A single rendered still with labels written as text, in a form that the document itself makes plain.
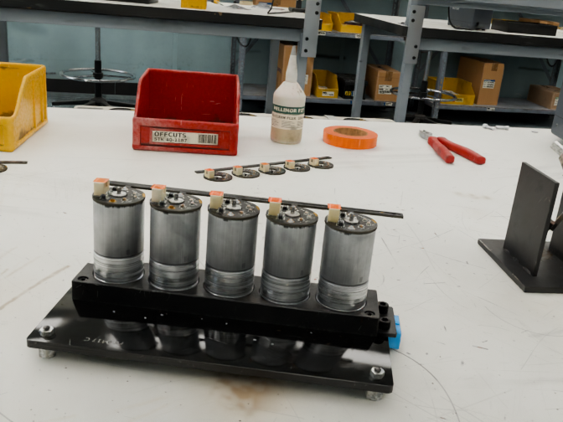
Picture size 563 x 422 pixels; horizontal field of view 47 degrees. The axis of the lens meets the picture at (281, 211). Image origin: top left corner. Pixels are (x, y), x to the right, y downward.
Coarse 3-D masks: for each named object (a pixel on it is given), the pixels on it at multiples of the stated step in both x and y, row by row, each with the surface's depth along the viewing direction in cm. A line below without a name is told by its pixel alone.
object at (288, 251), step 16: (272, 224) 30; (272, 240) 30; (288, 240) 30; (304, 240) 30; (272, 256) 31; (288, 256) 30; (304, 256) 30; (272, 272) 31; (288, 272) 31; (304, 272) 31; (272, 288) 31; (288, 288) 31; (304, 288) 31; (288, 304) 31
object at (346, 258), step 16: (336, 240) 30; (352, 240) 30; (368, 240) 30; (336, 256) 30; (352, 256) 30; (368, 256) 30; (320, 272) 31; (336, 272) 30; (352, 272) 30; (368, 272) 31; (320, 288) 31; (336, 288) 31; (352, 288) 31; (320, 304) 31; (336, 304) 31; (352, 304) 31
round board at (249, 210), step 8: (224, 200) 32; (240, 200) 32; (208, 208) 31; (224, 208) 30; (248, 208) 31; (256, 208) 31; (216, 216) 30; (224, 216) 30; (232, 216) 30; (240, 216) 30; (248, 216) 30; (256, 216) 31
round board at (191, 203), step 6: (186, 198) 32; (192, 198) 31; (198, 198) 32; (150, 204) 31; (156, 204) 30; (162, 204) 30; (168, 204) 31; (174, 204) 31; (180, 204) 31; (186, 204) 31; (192, 204) 31; (198, 204) 31; (162, 210) 30; (168, 210) 30; (174, 210) 30; (180, 210) 30; (186, 210) 30; (192, 210) 30
